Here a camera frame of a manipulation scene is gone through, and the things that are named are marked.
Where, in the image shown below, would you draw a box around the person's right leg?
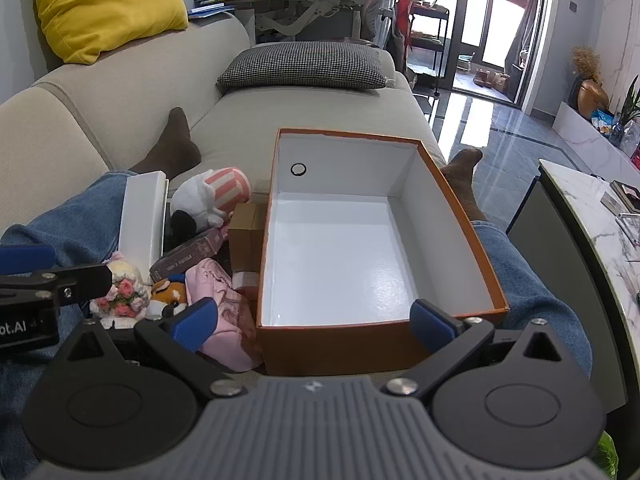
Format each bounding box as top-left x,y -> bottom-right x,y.
440,148 -> 593,391

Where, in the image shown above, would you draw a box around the white cabinet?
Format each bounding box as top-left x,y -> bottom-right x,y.
552,101 -> 640,181

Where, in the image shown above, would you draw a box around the colourful feather toy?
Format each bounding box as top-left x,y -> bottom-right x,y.
595,432 -> 618,478

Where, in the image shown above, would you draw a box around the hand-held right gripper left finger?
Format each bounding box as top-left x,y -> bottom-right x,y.
52,297 -> 246,401

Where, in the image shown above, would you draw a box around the clear acrylic stand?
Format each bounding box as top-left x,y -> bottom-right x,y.
617,210 -> 640,246

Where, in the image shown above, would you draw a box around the orange cardboard box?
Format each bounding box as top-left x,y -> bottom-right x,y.
256,128 -> 510,377

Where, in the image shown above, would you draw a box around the dried flowers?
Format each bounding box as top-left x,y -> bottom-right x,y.
571,46 -> 603,81

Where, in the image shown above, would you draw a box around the green plant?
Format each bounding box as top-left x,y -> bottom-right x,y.
617,76 -> 640,126

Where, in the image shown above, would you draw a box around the black trolley rack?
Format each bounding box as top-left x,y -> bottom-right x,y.
392,0 -> 451,98

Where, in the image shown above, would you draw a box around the brown cardboard box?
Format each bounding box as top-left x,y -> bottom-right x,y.
228,202 -> 268,273

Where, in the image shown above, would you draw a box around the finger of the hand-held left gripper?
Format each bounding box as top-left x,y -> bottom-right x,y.
0,263 -> 114,311
0,246 -> 57,276

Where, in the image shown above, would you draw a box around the small red white box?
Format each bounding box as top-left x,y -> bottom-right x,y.
231,270 -> 261,303

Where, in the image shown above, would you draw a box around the marble coffee table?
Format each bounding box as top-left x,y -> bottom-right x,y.
506,159 -> 640,461

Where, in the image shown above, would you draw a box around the yellow pillow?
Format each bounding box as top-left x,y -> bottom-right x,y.
26,0 -> 189,65

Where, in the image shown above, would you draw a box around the white pink-striped plush toy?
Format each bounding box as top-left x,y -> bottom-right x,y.
167,166 -> 252,246

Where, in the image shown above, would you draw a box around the grey office chair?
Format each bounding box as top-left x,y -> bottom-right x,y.
362,0 -> 393,46

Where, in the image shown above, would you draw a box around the fox plush toy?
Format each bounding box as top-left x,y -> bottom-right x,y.
150,280 -> 188,318

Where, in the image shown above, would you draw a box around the person's leg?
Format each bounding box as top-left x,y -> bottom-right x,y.
0,107 -> 203,480
440,148 -> 593,391

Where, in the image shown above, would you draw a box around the dark purple box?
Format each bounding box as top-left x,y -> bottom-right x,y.
149,227 -> 224,283

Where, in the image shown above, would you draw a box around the brown vase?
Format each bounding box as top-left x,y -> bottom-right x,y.
577,79 -> 610,120

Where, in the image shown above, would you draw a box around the blue packet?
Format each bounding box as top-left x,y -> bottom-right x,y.
591,110 -> 618,133

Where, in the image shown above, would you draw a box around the person's left leg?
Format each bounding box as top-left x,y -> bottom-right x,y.
0,107 -> 203,480

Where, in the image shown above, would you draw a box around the crochet bunny with flowers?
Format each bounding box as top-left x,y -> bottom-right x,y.
90,252 -> 153,318

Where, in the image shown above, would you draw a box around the houndstooth pillow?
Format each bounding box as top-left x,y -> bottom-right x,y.
216,41 -> 388,92

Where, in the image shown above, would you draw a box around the beige sofa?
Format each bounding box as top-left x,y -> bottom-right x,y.
0,10 -> 448,311

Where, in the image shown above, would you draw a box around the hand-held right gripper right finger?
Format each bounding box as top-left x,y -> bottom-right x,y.
382,299 -> 576,401

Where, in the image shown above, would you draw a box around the grey desk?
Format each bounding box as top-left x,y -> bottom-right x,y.
235,0 -> 368,43

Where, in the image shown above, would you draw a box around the balcony glass door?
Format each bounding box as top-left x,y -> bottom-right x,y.
447,0 -> 566,113

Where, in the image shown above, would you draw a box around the pink pouch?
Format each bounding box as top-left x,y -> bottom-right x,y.
185,258 -> 263,373

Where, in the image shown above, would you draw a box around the grey curtain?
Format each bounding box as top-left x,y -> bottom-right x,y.
505,0 -> 538,96

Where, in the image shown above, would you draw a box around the red cloth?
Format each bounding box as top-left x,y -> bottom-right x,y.
395,0 -> 416,41

